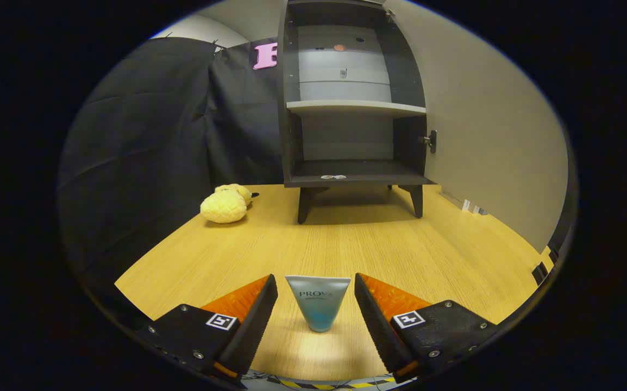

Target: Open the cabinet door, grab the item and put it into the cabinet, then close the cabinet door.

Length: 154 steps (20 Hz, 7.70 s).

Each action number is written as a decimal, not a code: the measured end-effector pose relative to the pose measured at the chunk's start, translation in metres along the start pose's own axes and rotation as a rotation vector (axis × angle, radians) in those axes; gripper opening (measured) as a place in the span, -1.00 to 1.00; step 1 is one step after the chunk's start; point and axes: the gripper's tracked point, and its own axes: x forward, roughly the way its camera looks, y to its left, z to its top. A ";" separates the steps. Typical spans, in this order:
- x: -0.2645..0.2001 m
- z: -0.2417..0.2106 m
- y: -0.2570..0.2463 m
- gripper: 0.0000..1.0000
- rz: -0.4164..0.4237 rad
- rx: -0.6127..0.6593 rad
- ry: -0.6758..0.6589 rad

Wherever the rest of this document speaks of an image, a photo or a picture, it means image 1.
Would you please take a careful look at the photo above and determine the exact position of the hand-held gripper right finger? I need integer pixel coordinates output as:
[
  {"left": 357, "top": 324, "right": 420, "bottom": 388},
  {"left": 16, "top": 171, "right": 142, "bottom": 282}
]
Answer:
[{"left": 354, "top": 273, "right": 499, "bottom": 384}]

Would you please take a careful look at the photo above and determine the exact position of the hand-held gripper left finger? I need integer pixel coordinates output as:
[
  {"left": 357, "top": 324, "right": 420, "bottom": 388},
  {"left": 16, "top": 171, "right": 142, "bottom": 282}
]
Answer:
[{"left": 135, "top": 274, "right": 279, "bottom": 389}]

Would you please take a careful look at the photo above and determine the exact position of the blue cosmetic tube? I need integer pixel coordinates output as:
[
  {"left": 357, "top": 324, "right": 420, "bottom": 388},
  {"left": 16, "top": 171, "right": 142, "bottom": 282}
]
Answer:
[{"left": 285, "top": 275, "right": 352, "bottom": 333}]

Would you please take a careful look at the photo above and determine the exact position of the beige cabinet door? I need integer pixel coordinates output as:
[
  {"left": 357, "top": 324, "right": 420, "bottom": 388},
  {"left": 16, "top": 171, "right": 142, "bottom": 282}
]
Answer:
[{"left": 384, "top": 0, "right": 569, "bottom": 255}]

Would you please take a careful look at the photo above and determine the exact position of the yellow black striped tape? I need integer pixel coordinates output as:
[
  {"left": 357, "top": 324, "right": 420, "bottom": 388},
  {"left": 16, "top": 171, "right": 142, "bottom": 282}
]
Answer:
[{"left": 278, "top": 377, "right": 396, "bottom": 390}]

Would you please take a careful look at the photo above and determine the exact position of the yellow plush toy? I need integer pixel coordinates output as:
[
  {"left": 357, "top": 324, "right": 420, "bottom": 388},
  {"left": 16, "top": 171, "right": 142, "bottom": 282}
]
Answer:
[{"left": 200, "top": 184, "right": 260, "bottom": 224}]

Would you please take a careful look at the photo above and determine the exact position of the dark grey cabinet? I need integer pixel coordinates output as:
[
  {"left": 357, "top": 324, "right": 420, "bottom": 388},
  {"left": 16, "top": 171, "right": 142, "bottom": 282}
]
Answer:
[{"left": 277, "top": 0, "right": 438, "bottom": 225}]

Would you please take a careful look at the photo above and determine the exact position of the black backdrop cloth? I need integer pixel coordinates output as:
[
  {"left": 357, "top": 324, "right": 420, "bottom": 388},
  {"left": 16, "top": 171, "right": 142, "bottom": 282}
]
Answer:
[{"left": 57, "top": 35, "right": 287, "bottom": 305}]

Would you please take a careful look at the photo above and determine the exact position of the grey cabinet shelf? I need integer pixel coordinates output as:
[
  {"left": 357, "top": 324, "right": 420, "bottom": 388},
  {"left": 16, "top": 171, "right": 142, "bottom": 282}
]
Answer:
[{"left": 286, "top": 100, "right": 427, "bottom": 119}]

